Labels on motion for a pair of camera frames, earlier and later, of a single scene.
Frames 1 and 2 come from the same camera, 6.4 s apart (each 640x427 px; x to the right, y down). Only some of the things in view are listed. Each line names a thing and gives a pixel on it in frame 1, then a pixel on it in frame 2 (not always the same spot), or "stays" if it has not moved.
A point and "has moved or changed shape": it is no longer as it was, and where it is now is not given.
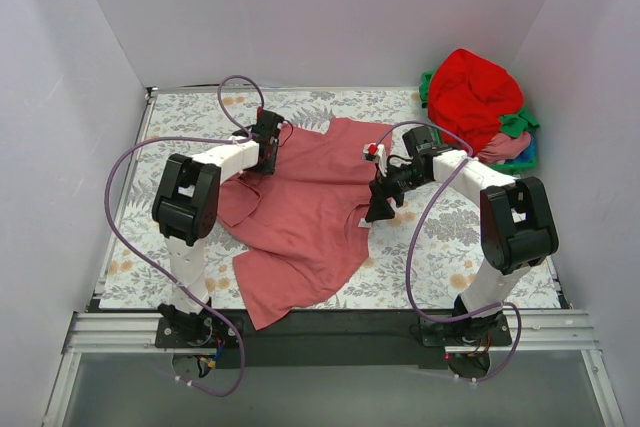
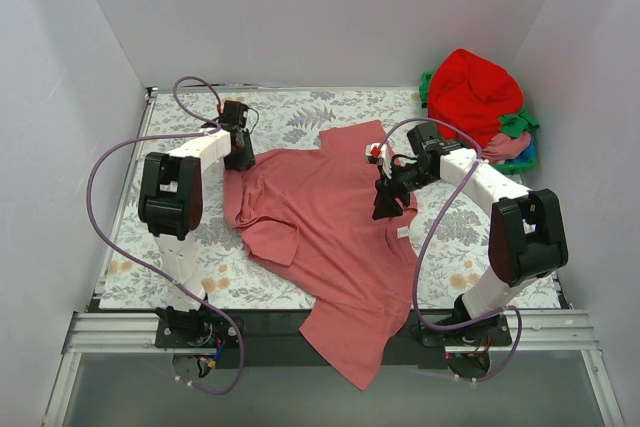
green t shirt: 515,125 stays
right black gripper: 382,187 stays
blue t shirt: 529,154 stays
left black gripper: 272,153 → 240,156
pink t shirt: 301,229 has moved or changed shape
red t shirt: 469,93 stays
